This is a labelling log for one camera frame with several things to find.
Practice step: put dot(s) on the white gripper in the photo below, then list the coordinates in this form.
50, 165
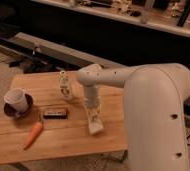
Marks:
92, 99

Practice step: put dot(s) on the white sponge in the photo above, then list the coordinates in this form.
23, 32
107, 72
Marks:
94, 124

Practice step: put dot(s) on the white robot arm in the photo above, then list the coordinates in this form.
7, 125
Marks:
153, 102

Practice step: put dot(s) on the white bottle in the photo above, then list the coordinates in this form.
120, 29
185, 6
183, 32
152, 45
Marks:
65, 86

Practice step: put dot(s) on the wooden table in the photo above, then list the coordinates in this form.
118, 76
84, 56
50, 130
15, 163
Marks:
61, 137

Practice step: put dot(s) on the dark rectangular box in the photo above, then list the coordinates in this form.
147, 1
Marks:
57, 113

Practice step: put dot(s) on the orange carrot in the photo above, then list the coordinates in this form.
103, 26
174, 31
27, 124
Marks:
33, 134

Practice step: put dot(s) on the white mug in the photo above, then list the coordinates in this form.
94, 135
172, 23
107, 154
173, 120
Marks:
17, 99

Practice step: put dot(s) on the dark brown bowl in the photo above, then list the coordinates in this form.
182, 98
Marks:
17, 111

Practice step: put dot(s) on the long background shelf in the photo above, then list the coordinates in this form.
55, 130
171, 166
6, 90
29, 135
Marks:
153, 20

